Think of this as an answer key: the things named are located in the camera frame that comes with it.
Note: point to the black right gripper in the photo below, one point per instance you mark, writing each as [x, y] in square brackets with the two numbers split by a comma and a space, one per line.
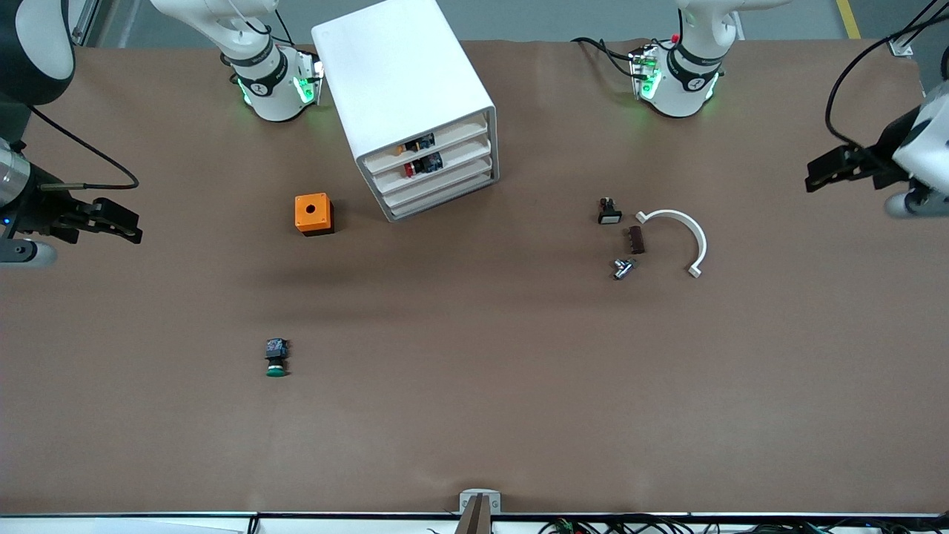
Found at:
[37, 210]

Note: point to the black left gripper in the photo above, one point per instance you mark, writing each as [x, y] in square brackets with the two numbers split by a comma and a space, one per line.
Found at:
[884, 150]

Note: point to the green push button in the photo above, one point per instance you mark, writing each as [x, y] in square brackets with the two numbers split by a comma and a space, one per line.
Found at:
[276, 356]

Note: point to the white plastic drawer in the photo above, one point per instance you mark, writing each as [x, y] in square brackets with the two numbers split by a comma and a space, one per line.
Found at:
[460, 176]
[460, 159]
[460, 139]
[460, 190]

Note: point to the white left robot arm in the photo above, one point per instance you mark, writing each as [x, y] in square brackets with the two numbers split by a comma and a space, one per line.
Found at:
[689, 81]

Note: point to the arm base connector plate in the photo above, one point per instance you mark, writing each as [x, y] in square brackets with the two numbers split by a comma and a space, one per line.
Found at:
[309, 78]
[645, 74]

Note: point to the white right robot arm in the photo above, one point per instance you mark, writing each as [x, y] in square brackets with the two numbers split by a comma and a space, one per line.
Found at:
[270, 89]

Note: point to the square white-faced push button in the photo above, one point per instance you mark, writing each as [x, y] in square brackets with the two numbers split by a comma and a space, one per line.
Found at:
[609, 215]

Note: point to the orange push button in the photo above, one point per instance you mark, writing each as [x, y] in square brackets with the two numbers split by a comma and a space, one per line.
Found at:
[419, 142]

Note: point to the red push button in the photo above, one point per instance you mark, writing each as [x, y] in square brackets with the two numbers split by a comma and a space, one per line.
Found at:
[426, 162]

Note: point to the white drawer cabinet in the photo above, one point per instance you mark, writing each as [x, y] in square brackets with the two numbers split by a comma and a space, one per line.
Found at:
[393, 67]

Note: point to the brown terminal block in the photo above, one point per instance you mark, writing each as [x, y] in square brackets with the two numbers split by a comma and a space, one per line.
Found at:
[636, 241]

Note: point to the brown paper table cover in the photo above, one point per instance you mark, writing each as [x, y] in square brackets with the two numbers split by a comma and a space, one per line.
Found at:
[474, 386]

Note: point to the aluminium frame profile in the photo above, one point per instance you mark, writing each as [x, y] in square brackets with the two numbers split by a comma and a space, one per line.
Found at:
[85, 22]
[901, 46]

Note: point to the white curved plastic bracket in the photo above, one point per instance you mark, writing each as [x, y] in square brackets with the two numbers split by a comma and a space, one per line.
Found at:
[693, 233]

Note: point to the orange button enclosure box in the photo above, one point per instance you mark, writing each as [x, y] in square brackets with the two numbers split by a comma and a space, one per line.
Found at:
[311, 211]

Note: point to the silver metal selector switch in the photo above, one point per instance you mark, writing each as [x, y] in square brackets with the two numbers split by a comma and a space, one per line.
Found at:
[623, 268]

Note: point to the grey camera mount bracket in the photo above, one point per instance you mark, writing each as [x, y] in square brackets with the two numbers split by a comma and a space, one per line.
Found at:
[480, 512]

